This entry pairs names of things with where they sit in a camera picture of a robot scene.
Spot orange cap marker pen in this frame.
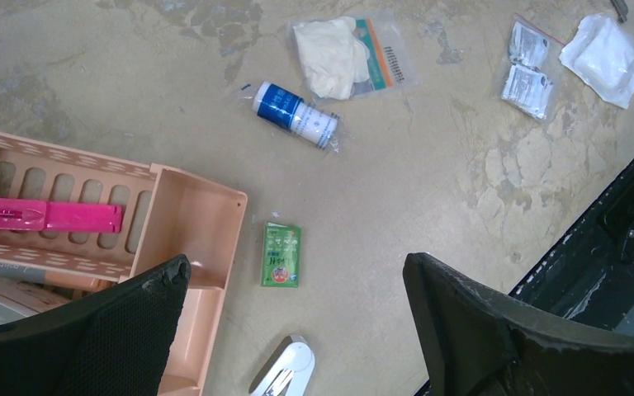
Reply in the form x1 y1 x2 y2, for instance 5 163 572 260
0 262 114 292

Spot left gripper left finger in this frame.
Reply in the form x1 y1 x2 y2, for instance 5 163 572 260
0 254 192 395

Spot barcode labelled small box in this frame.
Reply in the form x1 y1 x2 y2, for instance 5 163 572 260
0 280 70 325

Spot beige gauze wrap packet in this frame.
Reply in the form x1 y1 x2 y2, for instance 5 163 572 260
286 10 419 104

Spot alcohol pad sachet pair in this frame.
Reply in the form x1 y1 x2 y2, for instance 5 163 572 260
497 13 562 123

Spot pink desk tray organizer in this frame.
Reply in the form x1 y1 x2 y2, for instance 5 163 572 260
0 132 248 395

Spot white stapler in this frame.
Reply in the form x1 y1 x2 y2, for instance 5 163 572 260
248 334 316 396

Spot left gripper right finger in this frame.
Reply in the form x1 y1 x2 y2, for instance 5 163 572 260
403 252 634 395

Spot blue white bandage roll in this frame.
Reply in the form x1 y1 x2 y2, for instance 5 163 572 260
236 81 344 153

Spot green small box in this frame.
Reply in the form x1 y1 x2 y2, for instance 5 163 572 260
261 222 301 288

